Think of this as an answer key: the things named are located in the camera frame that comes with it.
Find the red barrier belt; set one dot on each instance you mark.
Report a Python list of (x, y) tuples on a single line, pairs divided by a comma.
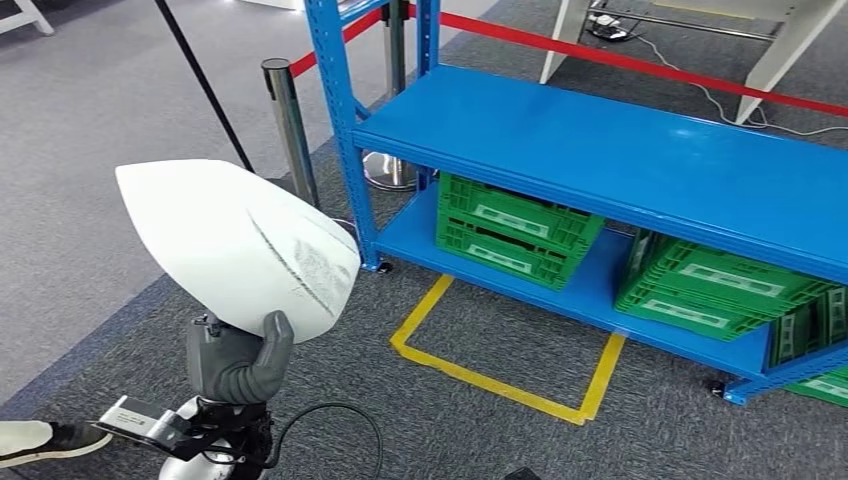
[(629, 64), (331, 44)]

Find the chrome stanchion post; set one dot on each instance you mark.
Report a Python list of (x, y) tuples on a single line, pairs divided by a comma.
[(396, 66), (291, 132)]

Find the white desk frame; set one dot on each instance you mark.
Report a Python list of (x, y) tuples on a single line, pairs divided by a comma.
[(564, 40)]

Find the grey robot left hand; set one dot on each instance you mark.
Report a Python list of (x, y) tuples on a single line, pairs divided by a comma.
[(218, 361)]

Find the green folding crate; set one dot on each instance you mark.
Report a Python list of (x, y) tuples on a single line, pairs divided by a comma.
[(748, 321), (550, 268), (828, 391), (805, 328), (802, 288), (576, 225)]

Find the black slanted pole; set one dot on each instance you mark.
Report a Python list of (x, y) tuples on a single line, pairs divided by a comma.
[(199, 73)]

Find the white curved panel part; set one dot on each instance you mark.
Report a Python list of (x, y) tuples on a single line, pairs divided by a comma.
[(225, 238)]

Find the yellow tape square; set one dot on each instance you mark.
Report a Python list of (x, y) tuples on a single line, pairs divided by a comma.
[(497, 387)]

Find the white power strip with plugs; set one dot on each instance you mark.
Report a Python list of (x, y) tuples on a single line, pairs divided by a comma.
[(609, 28)]

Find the blue metal shelf rack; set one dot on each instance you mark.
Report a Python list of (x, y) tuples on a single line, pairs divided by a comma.
[(596, 132)]

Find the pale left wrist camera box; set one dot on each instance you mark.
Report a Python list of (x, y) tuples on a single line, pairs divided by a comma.
[(142, 417)]

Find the white furniture leg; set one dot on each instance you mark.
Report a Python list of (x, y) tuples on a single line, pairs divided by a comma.
[(40, 20)]

